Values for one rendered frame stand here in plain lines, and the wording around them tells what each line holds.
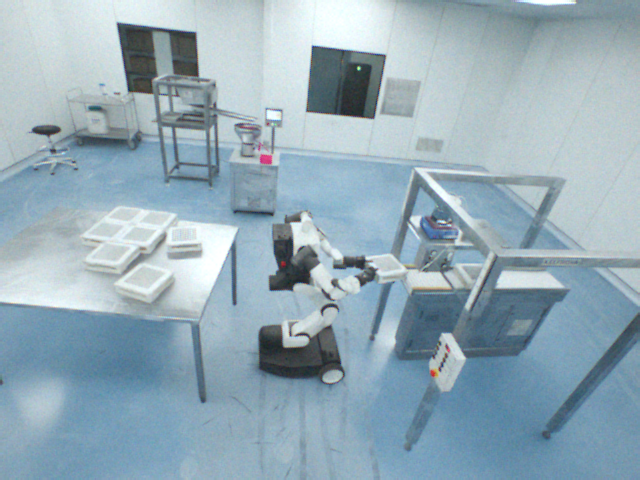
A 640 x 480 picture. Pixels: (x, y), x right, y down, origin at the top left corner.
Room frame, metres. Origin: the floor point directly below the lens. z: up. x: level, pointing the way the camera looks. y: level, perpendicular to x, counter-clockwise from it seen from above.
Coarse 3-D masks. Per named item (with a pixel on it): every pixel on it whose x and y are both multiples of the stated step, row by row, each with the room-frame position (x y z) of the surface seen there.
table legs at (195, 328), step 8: (232, 248) 2.45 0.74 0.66; (232, 256) 2.45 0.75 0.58; (232, 264) 2.45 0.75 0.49; (232, 272) 2.45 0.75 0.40; (232, 280) 2.45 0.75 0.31; (232, 288) 2.45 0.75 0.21; (232, 296) 2.46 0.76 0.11; (192, 328) 1.44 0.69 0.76; (192, 336) 1.44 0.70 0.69; (200, 336) 1.47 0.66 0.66; (200, 344) 1.46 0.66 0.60; (200, 352) 1.45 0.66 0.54; (200, 360) 1.44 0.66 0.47; (200, 368) 1.44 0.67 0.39; (0, 376) 1.39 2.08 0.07; (200, 376) 1.44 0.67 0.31; (0, 384) 1.37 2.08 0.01; (200, 384) 1.44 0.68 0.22; (200, 392) 1.44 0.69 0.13
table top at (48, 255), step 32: (32, 224) 2.13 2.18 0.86; (64, 224) 2.20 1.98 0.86; (192, 224) 2.45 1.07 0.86; (224, 224) 2.51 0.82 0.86; (0, 256) 1.73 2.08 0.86; (32, 256) 1.78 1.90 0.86; (64, 256) 1.82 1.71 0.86; (160, 256) 1.96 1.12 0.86; (192, 256) 2.02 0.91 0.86; (224, 256) 2.07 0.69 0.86; (0, 288) 1.46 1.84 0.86; (32, 288) 1.49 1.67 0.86; (64, 288) 1.53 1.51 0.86; (96, 288) 1.56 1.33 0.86; (192, 288) 1.68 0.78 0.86; (160, 320) 1.41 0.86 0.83; (192, 320) 1.42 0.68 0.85
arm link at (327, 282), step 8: (320, 264) 1.67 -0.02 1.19; (312, 272) 1.64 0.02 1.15; (320, 272) 1.63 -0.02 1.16; (328, 272) 1.66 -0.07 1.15; (320, 280) 1.61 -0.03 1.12; (328, 280) 1.61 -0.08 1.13; (336, 280) 1.63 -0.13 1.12; (328, 288) 1.58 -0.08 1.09; (344, 288) 1.60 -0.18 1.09; (328, 296) 1.58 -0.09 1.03
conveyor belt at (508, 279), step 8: (408, 272) 2.22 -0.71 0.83; (416, 272) 2.23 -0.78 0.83; (424, 272) 2.25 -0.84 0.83; (432, 272) 2.26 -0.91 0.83; (440, 272) 2.27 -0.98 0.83; (504, 272) 2.40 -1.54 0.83; (512, 272) 2.42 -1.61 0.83; (520, 272) 2.44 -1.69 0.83; (528, 272) 2.45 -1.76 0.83; (536, 272) 2.47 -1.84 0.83; (544, 272) 2.49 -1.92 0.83; (408, 280) 2.12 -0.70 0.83; (416, 280) 2.13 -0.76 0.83; (424, 280) 2.14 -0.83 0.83; (432, 280) 2.16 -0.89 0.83; (440, 280) 2.17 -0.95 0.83; (504, 280) 2.29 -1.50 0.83; (512, 280) 2.30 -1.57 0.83; (520, 280) 2.32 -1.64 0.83; (528, 280) 2.33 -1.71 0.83; (536, 280) 2.35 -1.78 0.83; (544, 280) 2.37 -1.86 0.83; (552, 280) 2.38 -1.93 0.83; (408, 288) 2.03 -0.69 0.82
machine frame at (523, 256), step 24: (552, 192) 2.47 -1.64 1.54; (528, 240) 2.47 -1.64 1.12; (504, 264) 1.30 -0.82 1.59; (528, 264) 1.33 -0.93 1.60; (600, 264) 1.40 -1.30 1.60; (624, 264) 1.43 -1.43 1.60; (384, 288) 2.24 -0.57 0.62; (480, 312) 1.30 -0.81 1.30; (456, 336) 1.31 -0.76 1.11; (624, 336) 1.55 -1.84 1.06; (600, 360) 1.57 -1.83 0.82; (432, 384) 1.32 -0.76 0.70; (432, 408) 1.30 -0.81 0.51; (576, 408) 1.52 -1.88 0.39; (408, 432) 1.33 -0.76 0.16; (552, 432) 1.52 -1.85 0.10
